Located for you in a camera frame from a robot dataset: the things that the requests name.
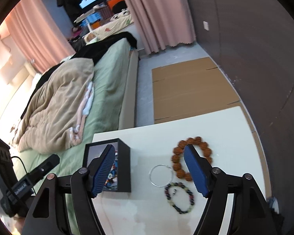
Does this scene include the dark multicolour bead bracelet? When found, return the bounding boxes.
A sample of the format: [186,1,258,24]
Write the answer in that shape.
[164,182,194,214]

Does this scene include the orange storage box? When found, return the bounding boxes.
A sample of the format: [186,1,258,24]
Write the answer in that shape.
[106,0,125,8]

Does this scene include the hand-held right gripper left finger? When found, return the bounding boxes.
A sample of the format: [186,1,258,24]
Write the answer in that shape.
[26,144,117,235]

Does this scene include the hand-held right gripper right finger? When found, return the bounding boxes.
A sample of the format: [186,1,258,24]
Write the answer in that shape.
[183,144,277,235]

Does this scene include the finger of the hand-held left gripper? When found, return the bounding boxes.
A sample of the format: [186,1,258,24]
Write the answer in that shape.
[27,154,60,180]

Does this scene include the black gift box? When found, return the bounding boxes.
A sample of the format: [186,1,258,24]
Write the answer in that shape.
[83,138,132,193]

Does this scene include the flattened cardboard sheet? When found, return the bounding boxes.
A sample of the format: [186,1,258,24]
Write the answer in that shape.
[152,57,260,137]

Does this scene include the thin silver bangle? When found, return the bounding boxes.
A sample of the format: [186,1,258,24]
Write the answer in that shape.
[149,164,174,186]

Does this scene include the black hanging clothes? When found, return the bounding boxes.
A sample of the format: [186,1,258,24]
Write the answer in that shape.
[53,0,82,26]

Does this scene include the beige blanket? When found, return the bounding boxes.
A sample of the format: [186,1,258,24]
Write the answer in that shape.
[13,57,96,150]

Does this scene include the pink curtain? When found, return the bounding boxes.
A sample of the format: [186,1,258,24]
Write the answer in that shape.
[5,0,76,74]
[117,0,196,54]

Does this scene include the pink and white cloth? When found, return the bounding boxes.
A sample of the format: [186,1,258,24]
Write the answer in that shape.
[70,81,95,146]

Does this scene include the brown wooden bead bracelet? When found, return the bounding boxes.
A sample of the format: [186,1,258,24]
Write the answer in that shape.
[171,136,213,182]

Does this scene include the cartoon printed bedding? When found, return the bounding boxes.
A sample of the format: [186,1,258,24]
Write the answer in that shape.
[84,8,135,44]

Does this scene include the black cable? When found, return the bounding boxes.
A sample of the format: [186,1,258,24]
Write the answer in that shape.
[10,155,36,195]

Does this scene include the bed with green sheet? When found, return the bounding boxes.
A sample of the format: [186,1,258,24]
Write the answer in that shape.
[0,39,140,235]

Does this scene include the black cloth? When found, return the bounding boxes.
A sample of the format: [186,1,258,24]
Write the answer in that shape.
[22,31,138,118]

